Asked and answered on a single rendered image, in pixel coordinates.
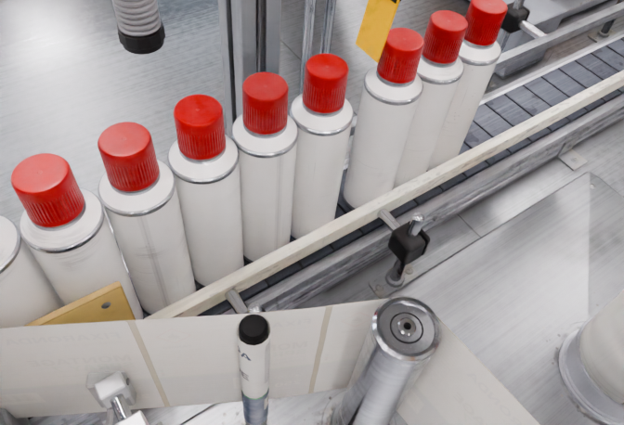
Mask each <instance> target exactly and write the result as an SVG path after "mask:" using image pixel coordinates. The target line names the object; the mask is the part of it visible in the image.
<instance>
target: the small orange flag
mask: <svg viewBox="0 0 624 425"><path fill-rule="evenodd" d="M400 1H401V0H369V1H368V4H367V7H366V10H365V14H364V17H363V20H362V22H361V26H360V29H359V32H358V36H357V40H356V45H357V46H358V47H360V48H361V49H362V50H363V51H364V52H365V53H366V54H368V55H369V56H370V57H371V58H372V59H373V60H375V61H376V62H377V63H378V62H379V60H380V57H381V54H382V52H383V49H384V45H385V42H386V39H387V36H388V33H389V31H390V28H391V25H392V23H393V20H394V17H395V14H396V12H397V7H398V4H399V2H400Z"/></svg>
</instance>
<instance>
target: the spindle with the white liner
mask: <svg viewBox="0 0 624 425"><path fill-rule="evenodd" d="M559 368H560V372H561V375H562V378H563V380H564V383H565V386H566V388H567V389H568V390H569V392H570V393H571V395H572V396H573V397H574V398H575V400H576V401H577V402H578V403H579V404H580V405H581V406H582V407H583V408H584V409H585V410H586V411H588V412H589V413H590V414H591V415H593V416H594V417H596V418H597V419H599V420H601V421H603V422H605V423H607V424H610V425H624V290H623V291H622V292H621V293H620V294H619V295H618V296H617V297H616V298H615V299H614V300H613V301H611V302H610V303H609V304H608V305H606V306H605V307H604V308H603V309H602V310H601V311H600V312H599V313H598V314H597V315H596V316H594V317H592V318H590V319H589V320H587V321H586V322H585V323H584V324H583V325H582V326H581V328H580V329H578V330H576V331H574V332H573V333H571V334H570V335H569V336H568V337H567V338H566V339H565V341H564V342H563V344H562V346H561V349H560V353H559Z"/></svg>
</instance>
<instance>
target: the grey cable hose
mask: <svg viewBox="0 0 624 425"><path fill-rule="evenodd" d="M112 3H113V8H114V11H115V16H116V19H117V22H118V23H117V25H116V28H117V33H118V36H119V40H120V43H121V44H122V45H123V48H124V49H125V50H127V51H128V52H130V53H133V54H138V55H145V54H150V53H153V52H155V51H157V50H159V49H160V48H161V47H162V46H163V43H164V38H165V32H164V27H163V21H162V20H161V19H160V13H159V8H158V2H157V0H112Z"/></svg>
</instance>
